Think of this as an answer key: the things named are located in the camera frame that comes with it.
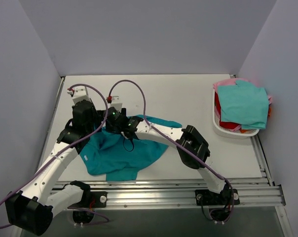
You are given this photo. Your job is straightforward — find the teal t-shirt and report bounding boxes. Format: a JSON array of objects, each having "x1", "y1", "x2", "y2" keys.
[{"x1": 79, "y1": 128, "x2": 169, "y2": 182}]

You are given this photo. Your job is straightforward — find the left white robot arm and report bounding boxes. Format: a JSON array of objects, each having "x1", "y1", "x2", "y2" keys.
[{"x1": 5, "y1": 99, "x2": 101, "y2": 236}]

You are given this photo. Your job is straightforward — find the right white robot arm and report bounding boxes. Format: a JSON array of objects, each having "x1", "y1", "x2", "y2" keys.
[{"x1": 106, "y1": 107, "x2": 228, "y2": 204}]

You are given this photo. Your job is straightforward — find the white laundry basket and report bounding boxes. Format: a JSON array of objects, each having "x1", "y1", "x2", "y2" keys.
[{"x1": 211, "y1": 88, "x2": 260, "y2": 138}]

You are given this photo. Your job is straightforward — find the red t-shirt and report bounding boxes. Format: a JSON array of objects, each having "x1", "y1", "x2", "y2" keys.
[{"x1": 214, "y1": 92, "x2": 241, "y2": 132}]

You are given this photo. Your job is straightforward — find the pink t-shirt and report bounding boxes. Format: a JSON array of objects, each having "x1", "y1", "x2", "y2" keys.
[{"x1": 213, "y1": 78, "x2": 272, "y2": 108}]

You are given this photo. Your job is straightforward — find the light turquoise t-shirt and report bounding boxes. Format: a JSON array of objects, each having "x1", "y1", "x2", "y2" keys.
[{"x1": 217, "y1": 79, "x2": 269, "y2": 130}]

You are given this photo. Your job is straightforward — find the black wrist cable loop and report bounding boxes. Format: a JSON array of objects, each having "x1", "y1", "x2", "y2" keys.
[{"x1": 121, "y1": 132, "x2": 135, "y2": 153}]

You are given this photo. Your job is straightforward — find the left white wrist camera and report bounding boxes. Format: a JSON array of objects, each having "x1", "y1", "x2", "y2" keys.
[{"x1": 67, "y1": 86, "x2": 92, "y2": 105}]

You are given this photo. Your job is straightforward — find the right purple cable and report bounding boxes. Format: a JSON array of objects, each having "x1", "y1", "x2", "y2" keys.
[{"x1": 108, "y1": 79, "x2": 235, "y2": 223}]

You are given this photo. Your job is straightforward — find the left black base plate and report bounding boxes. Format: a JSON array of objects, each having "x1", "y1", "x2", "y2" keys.
[{"x1": 69, "y1": 191, "x2": 108, "y2": 209}]

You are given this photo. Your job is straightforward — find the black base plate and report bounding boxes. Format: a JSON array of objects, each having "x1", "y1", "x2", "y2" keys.
[
  {"x1": 194, "y1": 189, "x2": 232, "y2": 206},
  {"x1": 69, "y1": 191, "x2": 108, "y2": 209}
]

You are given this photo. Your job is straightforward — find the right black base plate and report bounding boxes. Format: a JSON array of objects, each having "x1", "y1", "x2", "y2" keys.
[{"x1": 194, "y1": 189, "x2": 232, "y2": 206}]

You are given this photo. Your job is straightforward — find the aluminium rail frame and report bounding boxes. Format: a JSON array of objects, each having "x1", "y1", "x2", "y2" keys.
[{"x1": 18, "y1": 76, "x2": 287, "y2": 213}]

